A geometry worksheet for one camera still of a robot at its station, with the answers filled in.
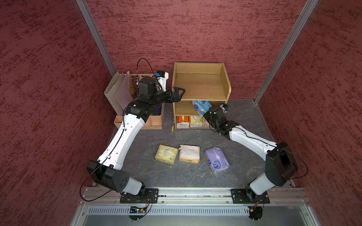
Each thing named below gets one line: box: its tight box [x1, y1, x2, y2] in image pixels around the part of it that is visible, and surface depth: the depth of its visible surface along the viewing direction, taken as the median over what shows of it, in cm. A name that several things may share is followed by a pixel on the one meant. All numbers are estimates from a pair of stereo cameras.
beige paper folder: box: [103, 71, 126, 117], surface depth 89 cm
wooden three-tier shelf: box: [172, 62, 232, 130], surface depth 91 cm
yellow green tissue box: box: [154, 144, 178, 166], surface depth 86 cm
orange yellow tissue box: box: [178, 144, 201, 164], surface depth 86 cm
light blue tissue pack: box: [191, 100, 213, 118], surface depth 91 cm
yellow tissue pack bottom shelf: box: [189, 115, 203, 128], surface depth 99 cm
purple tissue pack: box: [204, 146, 230, 175], surface depth 84 cm
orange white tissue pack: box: [176, 115, 191, 130], surface depth 99 cm
